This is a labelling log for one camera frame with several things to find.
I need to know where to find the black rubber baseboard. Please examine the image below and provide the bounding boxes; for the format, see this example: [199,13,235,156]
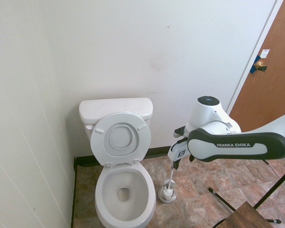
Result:
[75,146,172,167]
[69,156,80,228]

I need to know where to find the white toilet seat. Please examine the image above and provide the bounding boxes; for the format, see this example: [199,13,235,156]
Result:
[90,112,152,168]

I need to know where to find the white door frame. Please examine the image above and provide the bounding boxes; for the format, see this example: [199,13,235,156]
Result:
[225,0,285,116]

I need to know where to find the white toilet bowl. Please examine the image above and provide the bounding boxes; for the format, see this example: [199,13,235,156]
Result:
[94,161,157,228]

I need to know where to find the dark wooden table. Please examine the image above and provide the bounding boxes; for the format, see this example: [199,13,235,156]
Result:
[224,200,276,228]

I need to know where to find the white toilet brush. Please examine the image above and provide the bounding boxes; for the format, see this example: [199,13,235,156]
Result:
[161,161,176,198]

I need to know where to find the white toilet tank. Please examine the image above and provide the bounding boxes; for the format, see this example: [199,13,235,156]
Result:
[82,114,153,148]

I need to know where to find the blue tape strip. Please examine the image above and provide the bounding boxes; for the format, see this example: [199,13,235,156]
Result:
[250,55,263,75]

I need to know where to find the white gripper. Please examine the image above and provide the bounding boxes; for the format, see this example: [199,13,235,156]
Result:
[167,137,189,171]

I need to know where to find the black camera tripod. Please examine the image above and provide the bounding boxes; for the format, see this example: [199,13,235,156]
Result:
[208,162,285,225]

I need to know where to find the black floor cable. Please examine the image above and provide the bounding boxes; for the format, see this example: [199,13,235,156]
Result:
[212,217,231,228]

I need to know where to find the brass door knob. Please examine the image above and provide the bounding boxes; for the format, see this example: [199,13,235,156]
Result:
[255,61,268,72]

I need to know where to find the white tank lid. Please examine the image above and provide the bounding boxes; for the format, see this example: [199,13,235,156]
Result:
[78,97,154,124]

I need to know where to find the thin white cable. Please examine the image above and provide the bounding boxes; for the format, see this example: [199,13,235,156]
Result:
[264,160,285,188]

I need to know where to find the white toilet lid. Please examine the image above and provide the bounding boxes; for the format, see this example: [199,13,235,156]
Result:
[109,124,134,150]

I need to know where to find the brown wooden door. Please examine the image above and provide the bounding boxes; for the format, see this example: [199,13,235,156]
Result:
[228,0,285,133]

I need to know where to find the white toilet brush holder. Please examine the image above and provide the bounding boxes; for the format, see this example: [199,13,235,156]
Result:
[158,180,177,204]

